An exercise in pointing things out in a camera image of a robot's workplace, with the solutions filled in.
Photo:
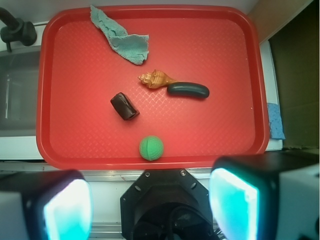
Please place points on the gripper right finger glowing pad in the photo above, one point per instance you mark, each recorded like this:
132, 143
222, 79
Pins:
269, 196

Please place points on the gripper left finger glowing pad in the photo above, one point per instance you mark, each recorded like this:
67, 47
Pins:
49, 205

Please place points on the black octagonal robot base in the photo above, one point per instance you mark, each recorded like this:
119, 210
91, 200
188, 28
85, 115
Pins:
166, 205

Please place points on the blue-green crumpled cloth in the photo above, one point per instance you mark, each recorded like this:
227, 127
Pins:
132, 47

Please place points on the blue sponge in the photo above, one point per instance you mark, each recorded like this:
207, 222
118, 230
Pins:
275, 122

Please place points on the green textured ball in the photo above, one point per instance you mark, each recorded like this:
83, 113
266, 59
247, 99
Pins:
151, 148

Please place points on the dark brown cylindrical block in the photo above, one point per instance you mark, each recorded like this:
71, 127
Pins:
124, 107

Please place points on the grey sink basin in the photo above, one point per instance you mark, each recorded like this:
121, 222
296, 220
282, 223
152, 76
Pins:
19, 73

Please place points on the dark green toy cucumber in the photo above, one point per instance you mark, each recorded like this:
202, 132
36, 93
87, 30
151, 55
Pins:
188, 89

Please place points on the red plastic tray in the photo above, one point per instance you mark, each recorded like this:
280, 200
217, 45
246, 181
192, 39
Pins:
77, 126

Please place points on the tan conch seashell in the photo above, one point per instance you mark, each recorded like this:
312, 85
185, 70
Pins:
156, 79

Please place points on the black sink faucet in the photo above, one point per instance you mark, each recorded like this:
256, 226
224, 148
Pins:
16, 30

